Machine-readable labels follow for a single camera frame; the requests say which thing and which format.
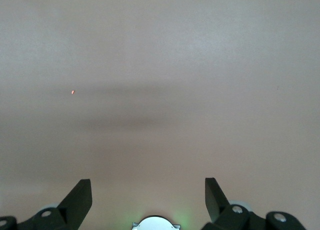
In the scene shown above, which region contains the brown table cover mat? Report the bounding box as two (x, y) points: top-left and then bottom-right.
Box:
(0, 0), (320, 230)

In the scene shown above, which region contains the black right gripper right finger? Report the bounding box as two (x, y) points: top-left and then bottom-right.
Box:
(199, 177), (307, 230)

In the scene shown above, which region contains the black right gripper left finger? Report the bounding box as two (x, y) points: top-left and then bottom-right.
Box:
(0, 179), (93, 230)

